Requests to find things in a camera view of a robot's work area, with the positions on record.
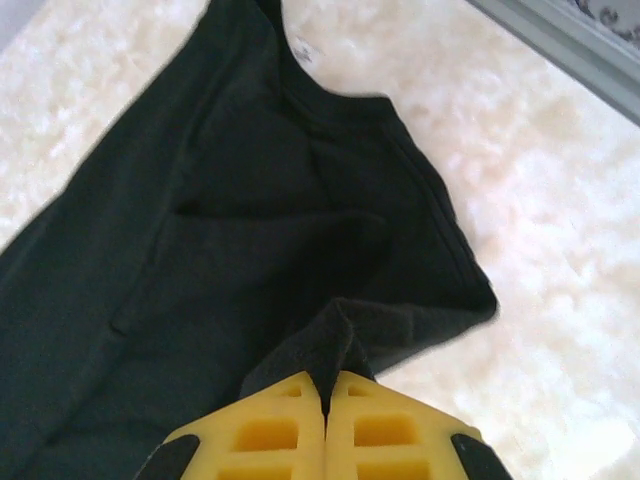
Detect black t-shirt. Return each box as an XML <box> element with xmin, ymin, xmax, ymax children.
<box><xmin>0</xmin><ymin>0</ymin><xmax>501</xmax><ymax>480</ymax></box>

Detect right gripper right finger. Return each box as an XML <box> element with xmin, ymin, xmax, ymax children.
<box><xmin>325</xmin><ymin>371</ymin><xmax>522</xmax><ymax>480</ymax></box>

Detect aluminium right side rail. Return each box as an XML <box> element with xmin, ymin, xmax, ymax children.
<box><xmin>467</xmin><ymin>0</ymin><xmax>640</xmax><ymax>126</ymax></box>

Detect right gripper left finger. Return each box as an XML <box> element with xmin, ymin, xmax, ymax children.
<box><xmin>144</xmin><ymin>372</ymin><xmax>329</xmax><ymax>480</ymax></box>

